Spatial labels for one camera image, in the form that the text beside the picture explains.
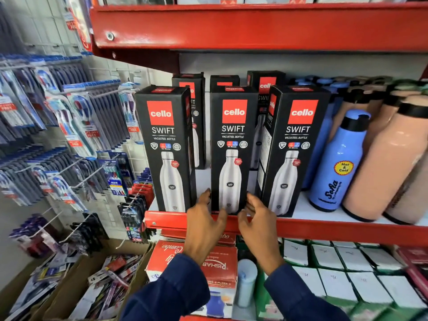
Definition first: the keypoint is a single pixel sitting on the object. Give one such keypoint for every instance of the person's left hand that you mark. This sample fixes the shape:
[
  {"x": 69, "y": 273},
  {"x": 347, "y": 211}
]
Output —
[{"x": 200, "y": 230}]

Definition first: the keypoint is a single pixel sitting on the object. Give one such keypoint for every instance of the person's right hand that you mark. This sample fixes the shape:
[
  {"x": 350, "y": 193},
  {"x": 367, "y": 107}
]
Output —
[{"x": 262, "y": 237}]

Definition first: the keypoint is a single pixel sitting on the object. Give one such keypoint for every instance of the person's right thumb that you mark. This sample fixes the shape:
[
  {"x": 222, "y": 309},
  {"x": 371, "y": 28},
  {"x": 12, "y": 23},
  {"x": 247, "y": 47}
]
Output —
[{"x": 242, "y": 222}]

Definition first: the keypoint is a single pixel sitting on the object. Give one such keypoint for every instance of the person's left thumb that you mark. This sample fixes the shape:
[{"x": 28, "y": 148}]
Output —
[{"x": 222, "y": 217}]

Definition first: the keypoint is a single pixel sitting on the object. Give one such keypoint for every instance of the black steel flask carton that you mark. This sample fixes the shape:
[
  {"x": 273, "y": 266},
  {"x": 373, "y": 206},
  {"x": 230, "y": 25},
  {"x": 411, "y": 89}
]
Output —
[{"x": 234, "y": 137}]

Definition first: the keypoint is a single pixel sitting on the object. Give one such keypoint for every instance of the person's left forearm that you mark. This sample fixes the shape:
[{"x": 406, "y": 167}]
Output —
[{"x": 167, "y": 294}]

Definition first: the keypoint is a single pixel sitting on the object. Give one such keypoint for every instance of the person's right forearm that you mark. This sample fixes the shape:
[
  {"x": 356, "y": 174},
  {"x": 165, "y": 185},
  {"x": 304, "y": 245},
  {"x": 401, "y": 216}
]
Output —
[{"x": 297, "y": 297}]

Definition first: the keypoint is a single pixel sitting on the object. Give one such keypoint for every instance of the flat red box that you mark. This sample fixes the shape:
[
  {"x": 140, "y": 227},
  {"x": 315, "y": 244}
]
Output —
[{"x": 227, "y": 238}]

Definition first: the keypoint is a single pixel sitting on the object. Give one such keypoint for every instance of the red white bottle box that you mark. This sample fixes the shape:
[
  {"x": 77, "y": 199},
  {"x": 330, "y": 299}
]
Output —
[{"x": 220, "y": 267}]

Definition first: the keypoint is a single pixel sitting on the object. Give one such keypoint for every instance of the light blue tumbler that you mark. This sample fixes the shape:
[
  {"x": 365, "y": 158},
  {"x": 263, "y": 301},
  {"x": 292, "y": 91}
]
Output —
[{"x": 246, "y": 280}]

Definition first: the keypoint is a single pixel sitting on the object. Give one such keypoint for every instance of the red metal shelf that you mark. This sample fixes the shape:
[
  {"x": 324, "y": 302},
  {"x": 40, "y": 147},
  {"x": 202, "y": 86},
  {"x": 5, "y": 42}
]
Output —
[
  {"x": 334, "y": 227},
  {"x": 260, "y": 26}
]

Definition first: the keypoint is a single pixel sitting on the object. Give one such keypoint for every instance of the group of black bottle boxes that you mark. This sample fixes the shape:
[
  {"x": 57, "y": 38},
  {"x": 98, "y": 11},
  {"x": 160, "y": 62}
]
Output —
[{"x": 163, "y": 130}]

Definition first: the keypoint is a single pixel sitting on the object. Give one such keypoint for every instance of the blue insulated bottle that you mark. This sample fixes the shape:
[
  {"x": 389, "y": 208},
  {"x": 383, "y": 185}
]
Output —
[
  {"x": 337, "y": 163},
  {"x": 321, "y": 140}
]

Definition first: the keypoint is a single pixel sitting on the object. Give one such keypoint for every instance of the stack of green white boxes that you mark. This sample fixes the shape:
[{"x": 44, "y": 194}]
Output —
[{"x": 341, "y": 284}]

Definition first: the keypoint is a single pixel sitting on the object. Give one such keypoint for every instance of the pile of loose toothbrush packs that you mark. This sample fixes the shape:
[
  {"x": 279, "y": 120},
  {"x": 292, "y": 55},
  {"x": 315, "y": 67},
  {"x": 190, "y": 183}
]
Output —
[{"x": 107, "y": 284}]

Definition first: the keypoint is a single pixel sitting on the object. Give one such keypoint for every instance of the row of peach insulated bottles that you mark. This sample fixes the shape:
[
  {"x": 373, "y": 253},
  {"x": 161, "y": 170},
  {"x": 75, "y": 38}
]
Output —
[{"x": 384, "y": 167}]

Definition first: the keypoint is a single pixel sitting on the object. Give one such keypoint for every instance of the brown cardboard box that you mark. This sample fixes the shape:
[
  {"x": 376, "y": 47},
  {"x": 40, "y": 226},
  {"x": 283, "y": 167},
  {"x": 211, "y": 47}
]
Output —
[
  {"x": 13, "y": 297},
  {"x": 67, "y": 280}
]

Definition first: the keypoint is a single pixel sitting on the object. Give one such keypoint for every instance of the red packets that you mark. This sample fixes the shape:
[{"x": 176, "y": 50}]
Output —
[{"x": 414, "y": 264}]

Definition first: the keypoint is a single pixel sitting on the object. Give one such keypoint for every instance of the hanging toothbrush packs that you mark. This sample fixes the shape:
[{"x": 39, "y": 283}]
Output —
[{"x": 67, "y": 130}]

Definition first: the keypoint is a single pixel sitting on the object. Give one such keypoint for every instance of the red white hanging pack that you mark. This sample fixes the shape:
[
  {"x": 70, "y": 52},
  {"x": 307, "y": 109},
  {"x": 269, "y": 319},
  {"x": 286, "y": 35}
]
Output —
[{"x": 78, "y": 19}]

